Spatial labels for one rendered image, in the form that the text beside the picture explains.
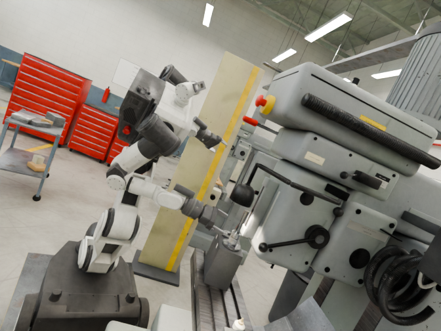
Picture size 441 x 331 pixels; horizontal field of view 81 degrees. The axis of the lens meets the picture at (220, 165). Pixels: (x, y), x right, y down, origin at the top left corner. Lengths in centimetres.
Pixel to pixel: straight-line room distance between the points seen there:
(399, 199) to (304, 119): 42
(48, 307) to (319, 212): 123
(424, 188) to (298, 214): 41
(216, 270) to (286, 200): 59
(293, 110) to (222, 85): 187
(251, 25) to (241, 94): 804
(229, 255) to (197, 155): 149
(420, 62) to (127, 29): 974
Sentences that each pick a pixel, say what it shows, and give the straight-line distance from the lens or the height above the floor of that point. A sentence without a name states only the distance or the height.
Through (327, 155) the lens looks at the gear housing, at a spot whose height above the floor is 169.
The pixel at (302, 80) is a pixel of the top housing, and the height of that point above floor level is 183.
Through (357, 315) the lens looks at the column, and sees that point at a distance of 117.
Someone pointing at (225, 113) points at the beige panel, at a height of 178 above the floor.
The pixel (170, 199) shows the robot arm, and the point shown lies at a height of 127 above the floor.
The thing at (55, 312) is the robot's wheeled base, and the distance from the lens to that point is 152.
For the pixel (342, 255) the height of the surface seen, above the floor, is 143.
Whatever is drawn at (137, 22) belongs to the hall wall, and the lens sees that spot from 1035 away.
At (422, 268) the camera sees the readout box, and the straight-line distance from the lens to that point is 82.
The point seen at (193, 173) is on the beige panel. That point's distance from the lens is 258.
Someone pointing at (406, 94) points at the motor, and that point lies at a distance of 103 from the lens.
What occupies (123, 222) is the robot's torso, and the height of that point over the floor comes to 104.
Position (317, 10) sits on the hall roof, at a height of 619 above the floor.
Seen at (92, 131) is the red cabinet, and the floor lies 56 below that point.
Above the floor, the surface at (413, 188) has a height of 171.
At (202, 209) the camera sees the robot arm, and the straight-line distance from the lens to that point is 119.
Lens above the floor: 164
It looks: 8 degrees down
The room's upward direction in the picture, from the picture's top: 24 degrees clockwise
